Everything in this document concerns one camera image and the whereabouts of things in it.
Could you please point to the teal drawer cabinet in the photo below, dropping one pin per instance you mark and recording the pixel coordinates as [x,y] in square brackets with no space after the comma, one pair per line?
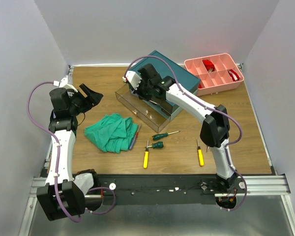
[166,67]

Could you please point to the aluminium rail frame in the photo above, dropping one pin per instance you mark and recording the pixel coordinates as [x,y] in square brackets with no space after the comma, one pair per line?
[255,185]

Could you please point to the yellow screwdriver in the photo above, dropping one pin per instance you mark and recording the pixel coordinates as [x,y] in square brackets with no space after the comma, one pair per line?
[200,154]
[146,155]

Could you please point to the green cloth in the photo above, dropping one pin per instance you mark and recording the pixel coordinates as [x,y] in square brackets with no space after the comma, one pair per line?
[112,133]

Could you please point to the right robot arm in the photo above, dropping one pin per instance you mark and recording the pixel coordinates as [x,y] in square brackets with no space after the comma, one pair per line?
[214,120]

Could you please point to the green stubby screwdriver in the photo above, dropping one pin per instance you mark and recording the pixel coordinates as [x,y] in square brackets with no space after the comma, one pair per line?
[156,145]

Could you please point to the green long screwdriver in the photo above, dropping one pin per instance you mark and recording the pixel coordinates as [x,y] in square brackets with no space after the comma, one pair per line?
[162,135]

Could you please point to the red white item in tray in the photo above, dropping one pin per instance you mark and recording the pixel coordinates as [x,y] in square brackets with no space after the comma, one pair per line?
[234,76]

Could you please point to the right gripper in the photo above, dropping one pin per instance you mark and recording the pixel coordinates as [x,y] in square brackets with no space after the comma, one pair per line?
[143,90]

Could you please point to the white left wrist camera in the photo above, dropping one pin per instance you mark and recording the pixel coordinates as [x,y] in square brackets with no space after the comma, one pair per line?
[64,83]

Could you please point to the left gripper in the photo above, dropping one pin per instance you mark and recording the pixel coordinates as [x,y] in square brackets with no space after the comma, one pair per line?
[92,99]

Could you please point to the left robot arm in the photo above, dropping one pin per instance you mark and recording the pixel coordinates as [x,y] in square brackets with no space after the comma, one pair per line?
[63,194]

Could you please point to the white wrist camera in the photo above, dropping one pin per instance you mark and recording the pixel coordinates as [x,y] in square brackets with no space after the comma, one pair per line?
[133,79]
[64,83]

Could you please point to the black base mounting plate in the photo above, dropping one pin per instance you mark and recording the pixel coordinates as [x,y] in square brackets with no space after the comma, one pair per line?
[167,189]

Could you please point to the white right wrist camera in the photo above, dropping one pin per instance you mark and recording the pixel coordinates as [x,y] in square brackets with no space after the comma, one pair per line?
[133,79]

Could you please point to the pink divided organizer tray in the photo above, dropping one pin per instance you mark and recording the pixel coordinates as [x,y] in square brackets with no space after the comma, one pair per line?
[218,80]

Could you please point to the clear drawer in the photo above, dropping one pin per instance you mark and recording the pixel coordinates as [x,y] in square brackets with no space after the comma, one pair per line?
[153,115]

